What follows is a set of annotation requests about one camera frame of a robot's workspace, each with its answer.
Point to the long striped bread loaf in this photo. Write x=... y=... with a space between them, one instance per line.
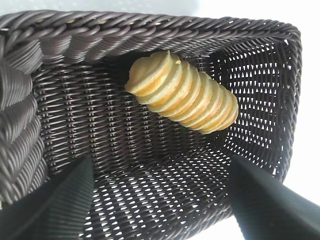
x=185 y=95

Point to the dark brown wicker basket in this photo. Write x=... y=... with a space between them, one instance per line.
x=100 y=112

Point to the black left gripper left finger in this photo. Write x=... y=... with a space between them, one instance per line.
x=50 y=215

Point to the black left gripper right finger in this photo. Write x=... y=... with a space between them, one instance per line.
x=270 y=210

